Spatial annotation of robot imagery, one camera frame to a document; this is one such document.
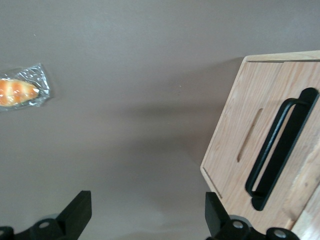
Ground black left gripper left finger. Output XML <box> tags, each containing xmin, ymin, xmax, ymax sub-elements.
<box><xmin>0</xmin><ymin>190</ymin><xmax>93</xmax><ymax>240</ymax></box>

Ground black metal drawer handle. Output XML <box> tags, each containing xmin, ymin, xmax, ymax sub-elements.
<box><xmin>244</xmin><ymin>87</ymin><xmax>320</xmax><ymax>212</ymax></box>

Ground light wooden cabinet body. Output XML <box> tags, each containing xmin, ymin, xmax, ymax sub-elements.
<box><xmin>242</xmin><ymin>49</ymin><xmax>320</xmax><ymax>240</ymax></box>

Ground bread roll in clear wrapper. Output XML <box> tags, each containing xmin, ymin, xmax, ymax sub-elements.
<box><xmin>0</xmin><ymin>62</ymin><xmax>55</xmax><ymax>114</ymax></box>

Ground light wooden drawer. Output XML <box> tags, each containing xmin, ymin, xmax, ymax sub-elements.
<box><xmin>199</xmin><ymin>59</ymin><xmax>320</xmax><ymax>240</ymax></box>

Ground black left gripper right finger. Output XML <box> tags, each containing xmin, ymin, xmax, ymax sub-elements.
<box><xmin>204</xmin><ymin>191</ymin><xmax>304</xmax><ymax>240</ymax></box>

